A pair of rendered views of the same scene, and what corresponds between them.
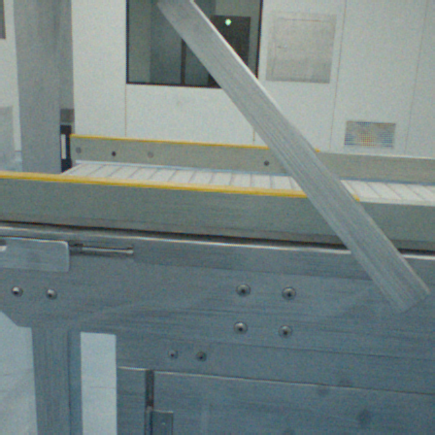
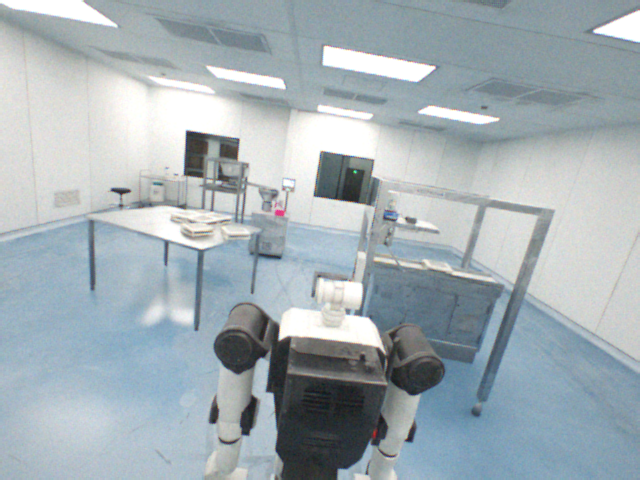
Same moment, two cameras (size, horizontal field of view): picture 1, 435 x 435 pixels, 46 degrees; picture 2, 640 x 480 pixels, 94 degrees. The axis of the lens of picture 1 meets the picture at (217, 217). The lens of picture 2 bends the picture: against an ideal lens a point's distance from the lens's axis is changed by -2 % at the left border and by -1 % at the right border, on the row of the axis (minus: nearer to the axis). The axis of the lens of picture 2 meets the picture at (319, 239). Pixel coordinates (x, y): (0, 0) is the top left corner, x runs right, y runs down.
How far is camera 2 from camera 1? 256 cm
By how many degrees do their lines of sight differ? 2
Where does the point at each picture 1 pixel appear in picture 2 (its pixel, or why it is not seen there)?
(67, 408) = not seen: hidden behind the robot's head
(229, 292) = (388, 272)
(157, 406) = (377, 284)
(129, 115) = (313, 208)
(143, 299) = (380, 272)
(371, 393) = (400, 285)
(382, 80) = (416, 206)
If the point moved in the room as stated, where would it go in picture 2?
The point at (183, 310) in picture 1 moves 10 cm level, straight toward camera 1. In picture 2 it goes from (384, 273) to (386, 277)
